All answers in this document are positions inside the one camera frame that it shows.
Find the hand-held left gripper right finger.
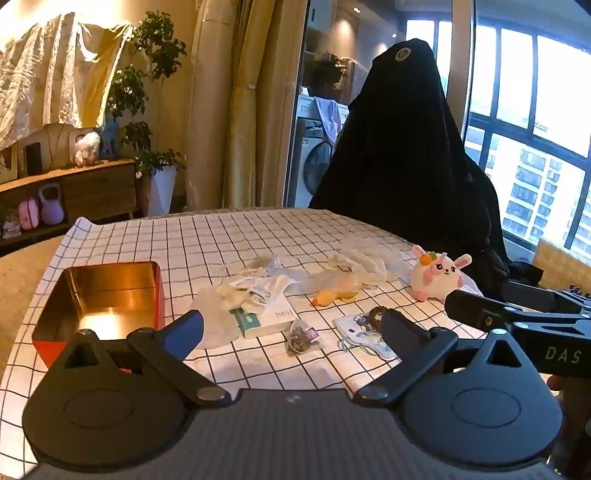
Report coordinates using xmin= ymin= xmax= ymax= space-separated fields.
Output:
xmin=353 ymin=309 xmax=527 ymax=408

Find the gold curtain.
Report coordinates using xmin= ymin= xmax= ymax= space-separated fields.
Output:
xmin=222 ymin=0 xmax=286 ymax=211

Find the white sock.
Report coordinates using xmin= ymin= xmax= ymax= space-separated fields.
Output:
xmin=217 ymin=272 xmax=298 ymax=319

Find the purple kettlebell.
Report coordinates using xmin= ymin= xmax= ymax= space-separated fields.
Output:
xmin=38 ymin=183 xmax=66 ymax=226

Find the green potted plant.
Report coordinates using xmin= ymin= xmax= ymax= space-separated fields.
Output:
xmin=106 ymin=11 xmax=188 ymax=180

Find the red tin box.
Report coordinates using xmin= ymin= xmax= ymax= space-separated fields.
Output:
xmin=31 ymin=261 xmax=163 ymax=372

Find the washing machine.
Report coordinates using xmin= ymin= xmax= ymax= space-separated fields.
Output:
xmin=293 ymin=117 xmax=339 ymax=209

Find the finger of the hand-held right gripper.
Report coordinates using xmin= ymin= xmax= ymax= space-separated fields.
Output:
xmin=444 ymin=290 xmax=560 ymax=331

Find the pink kettlebell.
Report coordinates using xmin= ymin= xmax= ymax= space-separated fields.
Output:
xmin=18 ymin=198 xmax=40 ymax=230

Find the hanging white garment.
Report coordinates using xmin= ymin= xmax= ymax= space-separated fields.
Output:
xmin=316 ymin=97 xmax=345 ymax=145

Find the plastic bag with toys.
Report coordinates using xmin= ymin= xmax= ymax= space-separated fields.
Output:
xmin=74 ymin=131 xmax=102 ymax=167

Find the white planter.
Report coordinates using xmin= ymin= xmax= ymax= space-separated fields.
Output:
xmin=148 ymin=165 xmax=179 ymax=217

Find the white teal tissue packet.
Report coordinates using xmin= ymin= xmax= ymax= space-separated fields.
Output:
xmin=231 ymin=295 xmax=297 ymax=340

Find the white checkered tablecloth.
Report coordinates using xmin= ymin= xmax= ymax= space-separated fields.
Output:
xmin=0 ymin=208 xmax=509 ymax=478

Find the cream column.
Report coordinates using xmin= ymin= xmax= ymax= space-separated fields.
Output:
xmin=185 ymin=0 xmax=242 ymax=214

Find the white pink bunny plush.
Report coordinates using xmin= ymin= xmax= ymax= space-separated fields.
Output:
xmin=410 ymin=244 xmax=473 ymax=304

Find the clear plastic bag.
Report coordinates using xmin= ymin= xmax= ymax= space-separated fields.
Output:
xmin=193 ymin=287 xmax=243 ymax=350
xmin=239 ymin=255 xmax=283 ymax=278
xmin=295 ymin=269 xmax=370 ymax=303

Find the beige patterned rug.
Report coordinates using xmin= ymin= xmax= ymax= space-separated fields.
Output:
xmin=0 ymin=247 xmax=63 ymax=374

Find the light photo frame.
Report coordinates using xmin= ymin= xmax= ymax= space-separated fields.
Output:
xmin=0 ymin=148 xmax=19 ymax=184

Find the wooden window bench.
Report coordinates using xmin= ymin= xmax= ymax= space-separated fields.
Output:
xmin=536 ymin=237 xmax=591 ymax=292

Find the dark picture frame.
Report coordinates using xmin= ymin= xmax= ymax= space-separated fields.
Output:
xmin=24 ymin=142 xmax=44 ymax=175

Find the wooden sideboard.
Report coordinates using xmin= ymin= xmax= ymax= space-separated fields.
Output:
xmin=0 ymin=159 xmax=139 ymax=257

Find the blue figurine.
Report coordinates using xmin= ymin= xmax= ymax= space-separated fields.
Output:
xmin=99 ymin=127 xmax=122 ymax=160

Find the yellow duck plush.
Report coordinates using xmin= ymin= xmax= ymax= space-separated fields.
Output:
xmin=311 ymin=287 xmax=360 ymax=308

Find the white fluffy towel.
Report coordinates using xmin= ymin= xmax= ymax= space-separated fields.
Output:
xmin=327 ymin=250 xmax=394 ymax=289

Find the large window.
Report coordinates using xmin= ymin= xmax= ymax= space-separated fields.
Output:
xmin=464 ymin=18 xmax=591 ymax=259

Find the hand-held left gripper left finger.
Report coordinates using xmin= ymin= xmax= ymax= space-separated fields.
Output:
xmin=51 ymin=310 xmax=232 ymax=409

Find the clear tea packet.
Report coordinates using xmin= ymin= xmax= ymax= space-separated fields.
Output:
xmin=285 ymin=320 xmax=325 ymax=357

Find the white hanging cloth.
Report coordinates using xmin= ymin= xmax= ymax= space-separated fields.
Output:
xmin=0 ymin=11 xmax=134 ymax=149

